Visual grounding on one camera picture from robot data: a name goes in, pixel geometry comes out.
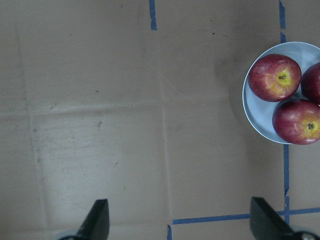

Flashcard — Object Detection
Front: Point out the red apple plate left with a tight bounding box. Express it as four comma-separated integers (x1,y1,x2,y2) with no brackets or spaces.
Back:
248,53,302,102

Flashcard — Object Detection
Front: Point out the red apple plate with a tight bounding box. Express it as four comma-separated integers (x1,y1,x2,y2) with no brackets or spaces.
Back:
272,98,320,145
248,53,302,102
300,62,320,105

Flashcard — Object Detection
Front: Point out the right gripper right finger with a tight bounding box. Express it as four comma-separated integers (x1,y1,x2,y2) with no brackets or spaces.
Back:
249,197,320,240

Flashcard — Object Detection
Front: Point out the red apple plate right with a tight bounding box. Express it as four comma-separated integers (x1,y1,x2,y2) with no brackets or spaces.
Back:
300,62,320,105

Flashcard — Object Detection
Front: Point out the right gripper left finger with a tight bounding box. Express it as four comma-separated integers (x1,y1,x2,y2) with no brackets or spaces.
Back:
58,199,110,240

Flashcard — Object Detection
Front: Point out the red apple plate front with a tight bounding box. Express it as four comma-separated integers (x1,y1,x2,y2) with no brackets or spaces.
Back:
272,98,320,145

